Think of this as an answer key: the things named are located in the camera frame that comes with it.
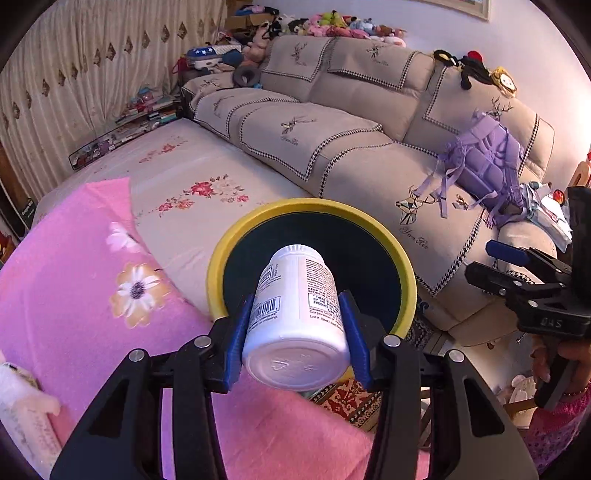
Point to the black mouse plush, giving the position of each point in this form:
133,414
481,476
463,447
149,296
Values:
466,69

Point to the row of plush toys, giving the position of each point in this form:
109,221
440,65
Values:
341,25

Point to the yellow rimmed black bin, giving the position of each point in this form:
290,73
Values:
360,249

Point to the cream floral cloth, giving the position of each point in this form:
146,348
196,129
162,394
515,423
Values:
184,230

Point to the pink plush bear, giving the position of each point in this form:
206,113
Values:
257,46

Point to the pink floral tablecloth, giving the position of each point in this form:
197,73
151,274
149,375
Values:
83,300

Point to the glass low table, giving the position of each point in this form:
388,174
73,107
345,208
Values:
124,134

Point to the framed flower painting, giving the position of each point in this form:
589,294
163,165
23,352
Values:
466,7

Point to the grey neck pillow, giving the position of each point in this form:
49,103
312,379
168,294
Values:
244,76

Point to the patterned rug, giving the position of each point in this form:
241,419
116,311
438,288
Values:
351,401

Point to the white paper packet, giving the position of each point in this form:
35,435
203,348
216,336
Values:
27,415

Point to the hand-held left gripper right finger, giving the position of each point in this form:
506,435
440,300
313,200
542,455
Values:
355,332

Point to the white plastic bottle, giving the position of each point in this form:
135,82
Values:
295,332

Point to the white cloth bundle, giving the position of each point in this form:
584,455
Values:
549,217

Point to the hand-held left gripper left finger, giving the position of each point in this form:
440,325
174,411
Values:
240,332

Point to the yellow lion plush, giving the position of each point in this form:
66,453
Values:
504,83

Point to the person's right hand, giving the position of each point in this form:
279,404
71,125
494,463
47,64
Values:
539,364

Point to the cream patterned curtain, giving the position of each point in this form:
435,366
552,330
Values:
83,69

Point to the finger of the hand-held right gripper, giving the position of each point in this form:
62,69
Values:
505,249
489,277

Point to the purple backpack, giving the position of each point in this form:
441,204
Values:
485,166

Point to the beige sofa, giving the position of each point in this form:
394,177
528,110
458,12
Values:
351,147

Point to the blue star plush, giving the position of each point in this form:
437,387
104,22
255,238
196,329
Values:
210,55

